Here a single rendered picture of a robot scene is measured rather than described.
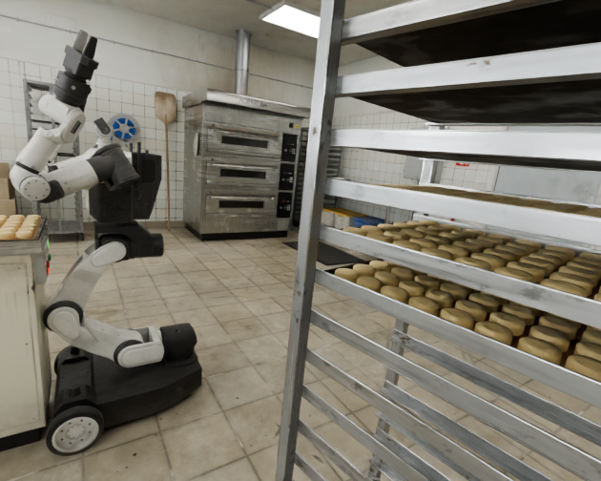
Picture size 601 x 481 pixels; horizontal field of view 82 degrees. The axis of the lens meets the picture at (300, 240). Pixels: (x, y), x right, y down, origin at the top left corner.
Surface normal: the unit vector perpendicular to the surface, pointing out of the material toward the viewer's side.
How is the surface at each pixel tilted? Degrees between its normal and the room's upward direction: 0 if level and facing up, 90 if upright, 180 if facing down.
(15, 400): 90
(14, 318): 90
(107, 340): 90
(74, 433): 90
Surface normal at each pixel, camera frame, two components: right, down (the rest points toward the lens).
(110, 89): 0.53, 0.25
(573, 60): -0.72, 0.09
